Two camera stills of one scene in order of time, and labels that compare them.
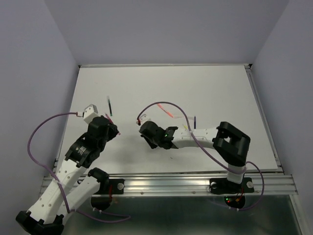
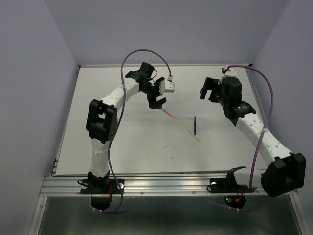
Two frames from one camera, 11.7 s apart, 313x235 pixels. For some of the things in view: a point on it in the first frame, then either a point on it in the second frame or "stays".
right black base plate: x=222 y=186 stays
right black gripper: x=152 y=145 → x=210 y=83
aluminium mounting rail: x=193 y=185 stays
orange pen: x=163 y=109 stays
